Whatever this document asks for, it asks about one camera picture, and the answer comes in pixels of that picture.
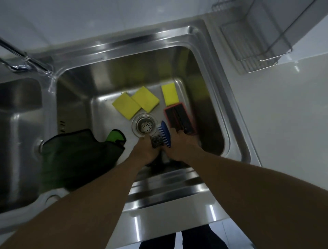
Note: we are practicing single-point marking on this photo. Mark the person's left hand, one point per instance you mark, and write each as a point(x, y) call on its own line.
point(144, 152)

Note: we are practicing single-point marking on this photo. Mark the person's right hand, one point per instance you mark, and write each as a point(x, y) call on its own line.
point(183, 146)

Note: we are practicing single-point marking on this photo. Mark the steel wool scrubber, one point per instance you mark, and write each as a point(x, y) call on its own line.
point(156, 141)

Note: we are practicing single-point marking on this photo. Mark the blue white scrub brush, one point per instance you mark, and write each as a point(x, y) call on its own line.
point(164, 132)

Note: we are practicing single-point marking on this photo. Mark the red tray with black sponge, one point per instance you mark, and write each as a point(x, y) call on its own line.
point(180, 116)

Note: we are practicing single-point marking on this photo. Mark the yellow sponge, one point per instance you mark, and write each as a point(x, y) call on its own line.
point(146, 98)
point(125, 106)
point(169, 94)

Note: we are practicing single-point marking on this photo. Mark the stainless steel double sink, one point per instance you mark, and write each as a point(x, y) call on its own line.
point(107, 69)

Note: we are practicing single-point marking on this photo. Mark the person's right forearm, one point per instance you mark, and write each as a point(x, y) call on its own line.
point(256, 195)

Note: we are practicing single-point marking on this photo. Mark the person's left forearm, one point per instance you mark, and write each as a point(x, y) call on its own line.
point(77, 210)

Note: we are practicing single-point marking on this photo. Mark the person's dark trouser legs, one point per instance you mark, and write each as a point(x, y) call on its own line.
point(200, 238)

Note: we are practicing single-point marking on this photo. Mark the metal drain strainer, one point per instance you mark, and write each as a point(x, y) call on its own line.
point(144, 125)

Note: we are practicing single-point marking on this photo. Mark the chrome gooseneck faucet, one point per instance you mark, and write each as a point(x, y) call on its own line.
point(23, 55)

